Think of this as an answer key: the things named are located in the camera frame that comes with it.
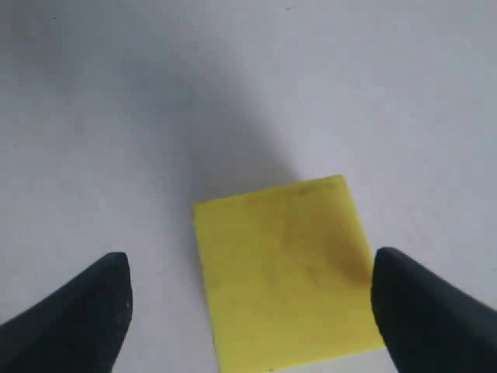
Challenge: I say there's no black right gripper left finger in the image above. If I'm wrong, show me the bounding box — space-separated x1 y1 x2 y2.
1 253 133 372

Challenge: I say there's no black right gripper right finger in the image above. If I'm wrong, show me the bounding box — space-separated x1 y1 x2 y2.
370 247 496 372

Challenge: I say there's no yellow cube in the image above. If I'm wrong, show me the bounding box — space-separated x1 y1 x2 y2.
193 176 384 372

